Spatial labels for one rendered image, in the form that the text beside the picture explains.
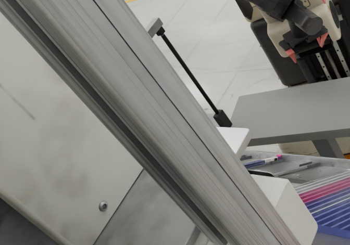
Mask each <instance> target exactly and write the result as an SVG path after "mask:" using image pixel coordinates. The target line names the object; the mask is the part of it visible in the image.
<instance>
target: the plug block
mask: <svg viewBox="0 0 350 245"><path fill-rule="evenodd" d="M218 111H219V114H215V115H214V116H213V118H214V119H215V121H216V122H217V123H218V125H219V126H220V127H231V126H232V122H231V121H230V120H229V118H228V117H227V115H226V114H225V112H224V111H223V110H222V109H218Z"/></svg>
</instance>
